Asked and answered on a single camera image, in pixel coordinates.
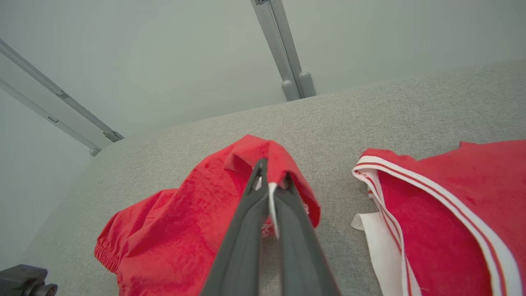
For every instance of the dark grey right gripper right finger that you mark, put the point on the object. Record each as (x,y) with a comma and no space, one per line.
(300,255)

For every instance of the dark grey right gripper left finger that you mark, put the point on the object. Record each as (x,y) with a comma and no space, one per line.
(242,246)

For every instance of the red shorts with white trim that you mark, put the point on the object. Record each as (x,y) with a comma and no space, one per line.
(172,230)

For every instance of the red shirt with white sleeves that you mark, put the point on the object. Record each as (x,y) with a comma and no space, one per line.
(444,213)

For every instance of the grey fabric sofa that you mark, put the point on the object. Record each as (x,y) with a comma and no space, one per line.
(328,123)

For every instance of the grey double partition post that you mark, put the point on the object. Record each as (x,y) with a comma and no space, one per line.
(287,53)

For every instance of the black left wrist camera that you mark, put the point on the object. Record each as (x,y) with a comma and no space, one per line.
(20,279)

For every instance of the grey metal wall rail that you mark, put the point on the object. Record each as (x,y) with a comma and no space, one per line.
(49,118)
(61,93)

